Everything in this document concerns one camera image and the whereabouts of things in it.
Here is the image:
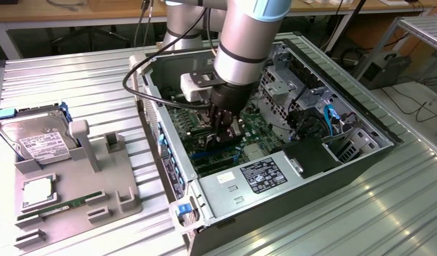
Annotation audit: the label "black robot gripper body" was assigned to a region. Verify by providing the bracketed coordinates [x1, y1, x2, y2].
[208, 82, 255, 117]

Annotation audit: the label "black graphics card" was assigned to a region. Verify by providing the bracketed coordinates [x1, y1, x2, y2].
[184, 122, 246, 150]

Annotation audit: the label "green motherboard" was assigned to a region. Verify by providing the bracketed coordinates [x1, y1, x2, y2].
[164, 87, 287, 178]

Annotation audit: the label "silver chipset heat sink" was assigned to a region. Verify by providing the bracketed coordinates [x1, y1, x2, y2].
[243, 145, 269, 161]

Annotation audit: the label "blue expansion slot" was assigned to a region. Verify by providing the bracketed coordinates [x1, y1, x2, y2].
[190, 149, 214, 161]

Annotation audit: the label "silver disk bay cage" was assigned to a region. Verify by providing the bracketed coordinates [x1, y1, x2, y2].
[258, 65, 309, 126]

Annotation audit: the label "black plastic air shroud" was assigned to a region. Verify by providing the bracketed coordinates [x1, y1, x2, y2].
[271, 138, 343, 180]

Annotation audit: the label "silver power supply unit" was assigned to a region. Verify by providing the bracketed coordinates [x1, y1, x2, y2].
[199, 153, 305, 220]

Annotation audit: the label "open black PC case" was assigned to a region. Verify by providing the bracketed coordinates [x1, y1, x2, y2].
[128, 38, 405, 254]

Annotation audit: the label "black box device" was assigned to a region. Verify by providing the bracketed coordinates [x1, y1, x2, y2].
[359, 53, 411, 91]

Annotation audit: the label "silver hard disk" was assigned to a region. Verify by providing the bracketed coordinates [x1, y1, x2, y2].
[0, 111, 78, 165]

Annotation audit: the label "wooden desk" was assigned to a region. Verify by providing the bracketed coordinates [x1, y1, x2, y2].
[0, 0, 437, 25]

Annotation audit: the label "green RAM stick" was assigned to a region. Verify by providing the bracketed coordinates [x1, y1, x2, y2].
[36, 192, 100, 215]

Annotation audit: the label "grey parts rack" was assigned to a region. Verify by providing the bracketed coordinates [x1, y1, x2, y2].
[12, 119, 146, 247]

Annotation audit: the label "silver CPU chip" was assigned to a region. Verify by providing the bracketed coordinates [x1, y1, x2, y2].
[21, 178, 56, 208]

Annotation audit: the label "blue disk caddy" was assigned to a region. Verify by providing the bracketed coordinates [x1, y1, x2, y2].
[0, 100, 74, 137]

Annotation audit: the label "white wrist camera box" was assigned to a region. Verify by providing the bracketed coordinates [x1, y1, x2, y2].
[179, 70, 220, 104]

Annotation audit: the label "blue data wire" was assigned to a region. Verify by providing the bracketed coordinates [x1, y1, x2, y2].
[322, 103, 339, 139]

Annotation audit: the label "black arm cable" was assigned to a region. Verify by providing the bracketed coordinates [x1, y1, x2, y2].
[123, 0, 219, 109]

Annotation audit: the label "hanging grey cables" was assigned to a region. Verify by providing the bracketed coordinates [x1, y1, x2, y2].
[134, 0, 152, 47]

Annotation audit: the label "black floor cables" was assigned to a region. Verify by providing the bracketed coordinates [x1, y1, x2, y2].
[389, 76, 437, 124]

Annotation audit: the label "aluminium frame table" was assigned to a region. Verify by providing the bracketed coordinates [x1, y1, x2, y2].
[353, 17, 437, 84]

